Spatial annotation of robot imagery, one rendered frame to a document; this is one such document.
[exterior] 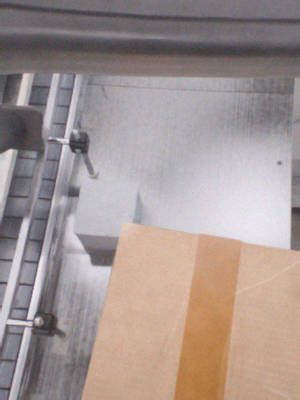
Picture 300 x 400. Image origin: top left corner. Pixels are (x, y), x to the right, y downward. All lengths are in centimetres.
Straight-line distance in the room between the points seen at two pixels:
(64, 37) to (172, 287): 40
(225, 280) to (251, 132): 47
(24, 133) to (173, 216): 30
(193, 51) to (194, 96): 80
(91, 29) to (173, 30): 4
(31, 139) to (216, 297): 41
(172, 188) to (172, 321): 41
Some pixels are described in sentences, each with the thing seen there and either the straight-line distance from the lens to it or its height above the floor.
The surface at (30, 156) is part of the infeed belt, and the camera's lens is 95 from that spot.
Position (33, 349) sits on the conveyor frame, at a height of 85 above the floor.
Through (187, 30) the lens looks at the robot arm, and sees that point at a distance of 23.
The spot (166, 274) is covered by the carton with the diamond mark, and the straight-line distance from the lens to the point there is 58.
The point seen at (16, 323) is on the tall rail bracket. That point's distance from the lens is 77.
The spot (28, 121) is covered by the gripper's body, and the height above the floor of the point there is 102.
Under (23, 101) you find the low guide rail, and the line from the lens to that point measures 97.
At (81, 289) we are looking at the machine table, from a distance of 89.
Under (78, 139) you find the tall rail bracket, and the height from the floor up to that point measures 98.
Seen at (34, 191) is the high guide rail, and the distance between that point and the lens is 82.
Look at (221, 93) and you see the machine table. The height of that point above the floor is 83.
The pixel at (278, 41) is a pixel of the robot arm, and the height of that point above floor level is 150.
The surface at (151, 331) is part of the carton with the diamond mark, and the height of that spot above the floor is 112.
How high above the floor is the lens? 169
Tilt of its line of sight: 68 degrees down
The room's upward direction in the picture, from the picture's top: 11 degrees counter-clockwise
